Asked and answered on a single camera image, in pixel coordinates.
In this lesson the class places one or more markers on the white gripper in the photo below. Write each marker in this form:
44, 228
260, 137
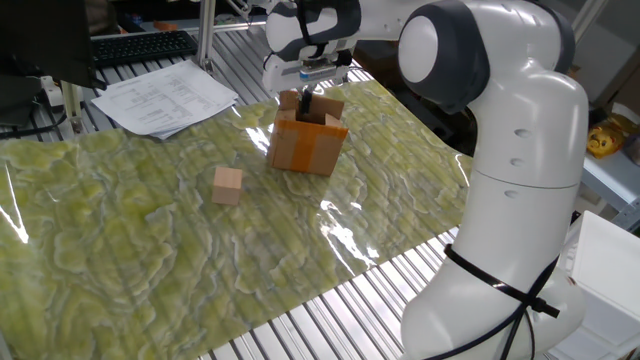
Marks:
280, 77

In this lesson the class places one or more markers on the cardboard box with orange tape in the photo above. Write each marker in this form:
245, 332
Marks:
305, 147

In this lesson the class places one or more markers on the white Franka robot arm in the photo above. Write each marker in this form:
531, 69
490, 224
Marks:
525, 200

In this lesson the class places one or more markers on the white cabinet box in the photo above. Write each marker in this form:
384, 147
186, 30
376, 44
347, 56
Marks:
605, 270

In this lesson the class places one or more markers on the silver blue wrist-mounted device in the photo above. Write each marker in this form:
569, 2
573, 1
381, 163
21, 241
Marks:
317, 70

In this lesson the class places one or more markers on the wooden cube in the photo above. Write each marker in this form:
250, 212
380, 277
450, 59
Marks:
227, 187

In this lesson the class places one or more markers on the stack of printed papers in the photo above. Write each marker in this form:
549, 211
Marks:
165, 97

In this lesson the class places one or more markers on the small orange item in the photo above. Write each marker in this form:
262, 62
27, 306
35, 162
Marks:
165, 25

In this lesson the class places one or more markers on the black keyboard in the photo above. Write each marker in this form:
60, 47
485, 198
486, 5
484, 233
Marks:
142, 46

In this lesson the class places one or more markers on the green marble pattern mat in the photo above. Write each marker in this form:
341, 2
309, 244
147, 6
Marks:
150, 240

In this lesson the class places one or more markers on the white power strip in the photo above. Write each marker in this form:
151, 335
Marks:
52, 95

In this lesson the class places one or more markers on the black monitor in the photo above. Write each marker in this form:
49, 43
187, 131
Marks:
45, 35

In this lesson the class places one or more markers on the black monitor base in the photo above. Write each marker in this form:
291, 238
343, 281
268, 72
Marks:
17, 100

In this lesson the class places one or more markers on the yellow toy figure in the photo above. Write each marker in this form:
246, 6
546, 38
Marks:
602, 140

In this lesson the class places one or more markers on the white side table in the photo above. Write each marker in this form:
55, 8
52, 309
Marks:
610, 180

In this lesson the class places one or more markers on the aluminium frame rail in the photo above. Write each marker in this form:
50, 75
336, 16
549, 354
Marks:
235, 25

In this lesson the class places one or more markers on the aluminium frame post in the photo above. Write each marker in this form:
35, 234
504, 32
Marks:
205, 35

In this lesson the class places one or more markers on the thin aluminium post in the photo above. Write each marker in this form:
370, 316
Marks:
74, 107

